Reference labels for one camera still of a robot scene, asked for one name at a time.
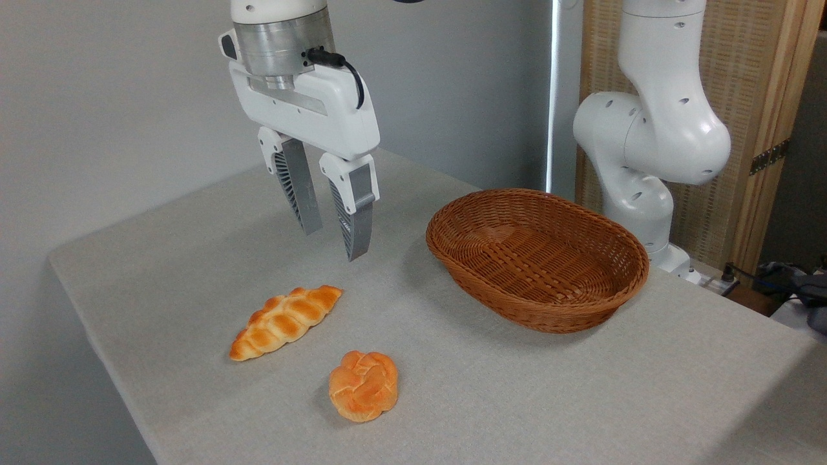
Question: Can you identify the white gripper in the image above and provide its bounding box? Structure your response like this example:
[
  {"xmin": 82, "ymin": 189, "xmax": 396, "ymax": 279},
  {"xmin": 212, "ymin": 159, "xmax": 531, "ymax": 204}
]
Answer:
[{"xmin": 219, "ymin": 29, "xmax": 381, "ymax": 262}]

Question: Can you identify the long braided bread loaf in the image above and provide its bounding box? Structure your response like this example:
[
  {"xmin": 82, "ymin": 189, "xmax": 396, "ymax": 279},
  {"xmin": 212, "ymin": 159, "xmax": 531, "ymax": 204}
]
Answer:
[{"xmin": 229, "ymin": 285, "xmax": 343, "ymax": 362}]

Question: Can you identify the round knotted bread roll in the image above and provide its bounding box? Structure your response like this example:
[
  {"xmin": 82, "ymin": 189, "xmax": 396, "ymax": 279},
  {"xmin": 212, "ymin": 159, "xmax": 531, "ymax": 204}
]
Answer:
[{"xmin": 328, "ymin": 351, "xmax": 399, "ymax": 423}]

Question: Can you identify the brown woven wicker basket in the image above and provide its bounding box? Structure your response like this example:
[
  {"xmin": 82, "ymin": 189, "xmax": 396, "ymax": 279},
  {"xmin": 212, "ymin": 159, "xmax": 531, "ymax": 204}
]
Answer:
[{"xmin": 425, "ymin": 188, "xmax": 651, "ymax": 335}]

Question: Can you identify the white vertical strip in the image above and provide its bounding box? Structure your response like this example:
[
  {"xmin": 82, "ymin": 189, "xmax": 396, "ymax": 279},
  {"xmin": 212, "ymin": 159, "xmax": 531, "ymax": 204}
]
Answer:
[{"xmin": 545, "ymin": 0, "xmax": 564, "ymax": 194}]

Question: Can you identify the grey tablecloth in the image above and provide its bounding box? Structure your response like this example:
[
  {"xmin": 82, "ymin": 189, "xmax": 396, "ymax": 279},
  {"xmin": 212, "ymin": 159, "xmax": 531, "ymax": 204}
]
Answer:
[{"xmin": 47, "ymin": 147, "xmax": 827, "ymax": 465}]

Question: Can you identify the brown wooden box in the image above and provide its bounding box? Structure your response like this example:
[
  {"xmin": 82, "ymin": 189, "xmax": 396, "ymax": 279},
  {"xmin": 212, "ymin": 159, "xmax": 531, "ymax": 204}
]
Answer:
[{"xmin": 727, "ymin": 284, "xmax": 786, "ymax": 318}]

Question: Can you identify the wooden woven folding screen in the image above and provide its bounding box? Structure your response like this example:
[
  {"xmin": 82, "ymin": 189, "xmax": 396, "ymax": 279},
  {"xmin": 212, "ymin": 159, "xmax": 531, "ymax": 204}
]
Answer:
[{"xmin": 575, "ymin": 0, "xmax": 827, "ymax": 278}]

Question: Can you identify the metal screen hinge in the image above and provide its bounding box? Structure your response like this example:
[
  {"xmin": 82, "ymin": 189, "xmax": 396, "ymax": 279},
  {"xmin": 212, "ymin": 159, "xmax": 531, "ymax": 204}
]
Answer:
[{"xmin": 749, "ymin": 139, "xmax": 790, "ymax": 176}]

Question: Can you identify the dark grey bag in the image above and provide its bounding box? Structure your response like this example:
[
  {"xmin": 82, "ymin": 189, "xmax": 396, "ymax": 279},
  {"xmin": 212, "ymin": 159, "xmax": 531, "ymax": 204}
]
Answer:
[{"xmin": 759, "ymin": 261, "xmax": 827, "ymax": 335}]

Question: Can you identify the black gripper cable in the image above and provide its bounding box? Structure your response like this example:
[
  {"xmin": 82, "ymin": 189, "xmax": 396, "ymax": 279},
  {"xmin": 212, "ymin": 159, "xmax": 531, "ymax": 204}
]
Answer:
[{"xmin": 306, "ymin": 46, "xmax": 366, "ymax": 110}]

